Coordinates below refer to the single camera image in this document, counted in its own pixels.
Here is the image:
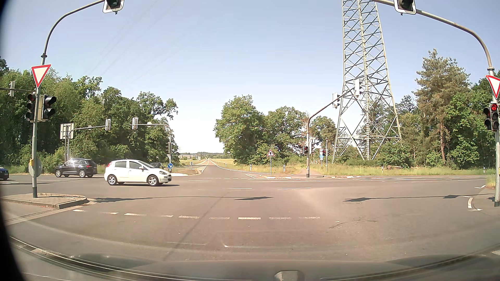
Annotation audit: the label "clump of green trees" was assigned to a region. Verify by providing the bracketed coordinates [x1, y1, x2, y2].
[213, 94, 337, 166]

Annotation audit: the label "yellow grass field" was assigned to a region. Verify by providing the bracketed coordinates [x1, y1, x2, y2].
[211, 158, 274, 172]

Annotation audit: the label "grey asphalt road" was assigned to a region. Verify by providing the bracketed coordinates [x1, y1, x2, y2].
[0, 159, 500, 270]

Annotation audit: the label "kerbed traffic island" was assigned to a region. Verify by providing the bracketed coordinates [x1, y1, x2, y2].
[1, 193, 89, 210]
[171, 165, 208, 177]

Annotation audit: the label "road markings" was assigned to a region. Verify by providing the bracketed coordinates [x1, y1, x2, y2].
[0, 159, 500, 256]

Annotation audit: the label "white hatchback car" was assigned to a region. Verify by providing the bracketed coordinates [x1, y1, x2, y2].
[103, 159, 172, 187]

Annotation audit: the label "steel lattice pylon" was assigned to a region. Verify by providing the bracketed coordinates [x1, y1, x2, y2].
[332, 0, 402, 164]

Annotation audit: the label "car's own bonnet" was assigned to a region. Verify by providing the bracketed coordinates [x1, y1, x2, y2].
[10, 236, 500, 281]

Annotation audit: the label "dry grass verge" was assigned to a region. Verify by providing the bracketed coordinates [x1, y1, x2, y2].
[250, 162, 496, 177]

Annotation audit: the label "wood of green trees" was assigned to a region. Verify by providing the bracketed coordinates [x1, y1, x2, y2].
[344, 48, 500, 169]
[0, 57, 180, 175]

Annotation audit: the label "black estate car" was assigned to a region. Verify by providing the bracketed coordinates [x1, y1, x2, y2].
[54, 158, 98, 178]

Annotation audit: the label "traffic light with give-way sign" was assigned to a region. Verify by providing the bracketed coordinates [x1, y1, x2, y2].
[24, 0, 126, 199]
[373, 0, 500, 207]

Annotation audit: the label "traffic light on post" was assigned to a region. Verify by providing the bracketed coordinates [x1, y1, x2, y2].
[319, 137, 329, 172]

